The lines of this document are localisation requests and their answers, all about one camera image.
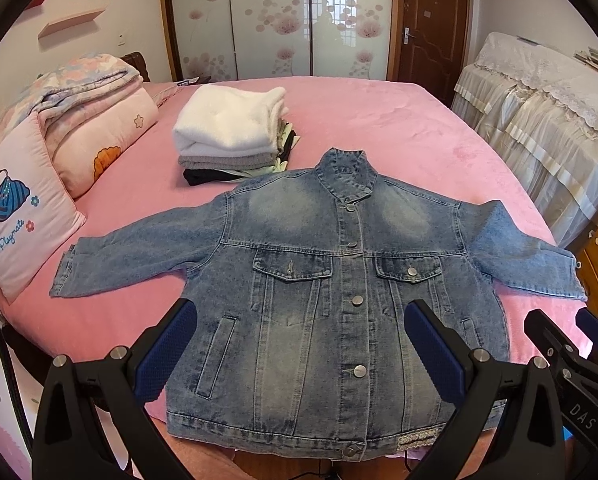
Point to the white folded fluffy garment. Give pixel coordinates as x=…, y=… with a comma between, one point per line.
x=222, y=121

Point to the dark wooden headboard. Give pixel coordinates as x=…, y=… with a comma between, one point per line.
x=136, y=60

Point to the floral sliding wardrobe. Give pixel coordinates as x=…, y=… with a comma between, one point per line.
x=223, y=40

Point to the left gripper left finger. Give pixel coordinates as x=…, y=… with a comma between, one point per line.
x=69, y=440

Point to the green white folded garment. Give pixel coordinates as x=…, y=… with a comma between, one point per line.
x=287, y=139

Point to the grey folded garment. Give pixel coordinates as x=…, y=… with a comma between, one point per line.
x=232, y=163

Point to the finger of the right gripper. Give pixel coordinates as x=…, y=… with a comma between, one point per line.
x=548, y=338
x=588, y=323

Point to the pink flower bolster pillow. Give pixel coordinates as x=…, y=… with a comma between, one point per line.
x=91, y=148

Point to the brown wooden door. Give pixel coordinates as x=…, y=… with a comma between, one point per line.
x=428, y=44

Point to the blue denim jacket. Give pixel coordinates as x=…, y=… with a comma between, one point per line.
x=300, y=281

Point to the white lace covered furniture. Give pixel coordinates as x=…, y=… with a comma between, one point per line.
x=538, y=109

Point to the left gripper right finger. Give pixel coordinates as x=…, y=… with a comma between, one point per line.
x=528, y=442

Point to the pink plush bed blanket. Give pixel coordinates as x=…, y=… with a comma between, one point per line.
x=405, y=134

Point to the pink wall shelf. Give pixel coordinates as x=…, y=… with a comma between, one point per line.
x=70, y=21

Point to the pink cartoon bag pillow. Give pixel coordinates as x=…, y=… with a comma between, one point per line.
x=37, y=214

